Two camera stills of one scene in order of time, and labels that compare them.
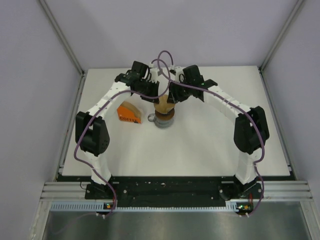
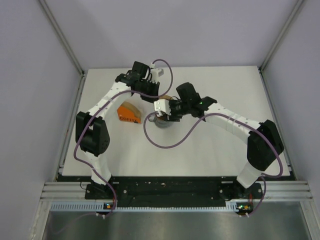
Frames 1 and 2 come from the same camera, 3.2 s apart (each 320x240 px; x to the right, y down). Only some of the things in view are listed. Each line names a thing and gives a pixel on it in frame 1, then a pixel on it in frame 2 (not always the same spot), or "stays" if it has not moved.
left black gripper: [154, 88] stays
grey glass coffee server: [161, 124] stays
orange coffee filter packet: [127, 112] stays
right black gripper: [173, 95] to [172, 117]
